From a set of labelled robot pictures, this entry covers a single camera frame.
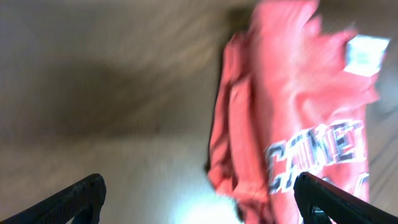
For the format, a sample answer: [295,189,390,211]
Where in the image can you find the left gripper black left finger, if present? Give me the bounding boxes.
[1,174,106,224]

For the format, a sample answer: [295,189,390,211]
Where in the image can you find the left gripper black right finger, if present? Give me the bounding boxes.
[294,172,397,224]

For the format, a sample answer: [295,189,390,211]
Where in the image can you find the orange red t-shirt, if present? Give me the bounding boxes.
[208,1,389,224]

